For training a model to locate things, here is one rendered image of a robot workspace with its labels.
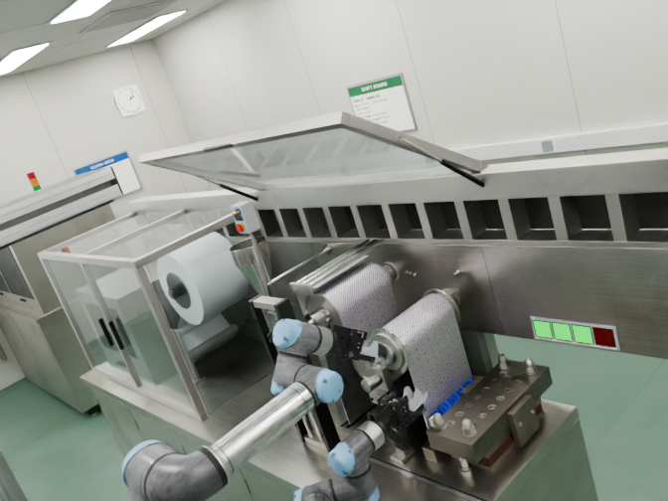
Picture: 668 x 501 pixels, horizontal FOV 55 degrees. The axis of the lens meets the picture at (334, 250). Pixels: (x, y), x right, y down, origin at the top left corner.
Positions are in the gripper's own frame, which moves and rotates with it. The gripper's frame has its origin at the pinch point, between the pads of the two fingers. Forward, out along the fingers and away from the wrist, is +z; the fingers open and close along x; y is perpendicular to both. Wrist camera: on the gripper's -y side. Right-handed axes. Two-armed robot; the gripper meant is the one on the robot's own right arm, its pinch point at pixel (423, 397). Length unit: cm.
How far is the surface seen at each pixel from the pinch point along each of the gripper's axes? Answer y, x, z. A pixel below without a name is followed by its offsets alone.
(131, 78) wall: 136, 556, 222
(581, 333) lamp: 9.7, -35.6, 29.4
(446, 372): 1.5, -0.3, 11.5
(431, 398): -2.0, -0.3, 2.8
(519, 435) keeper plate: -14.3, -22.0, 10.4
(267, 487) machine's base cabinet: -32, 59, -29
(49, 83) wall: 152, 556, 136
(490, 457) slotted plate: -15.4, -18.8, 0.3
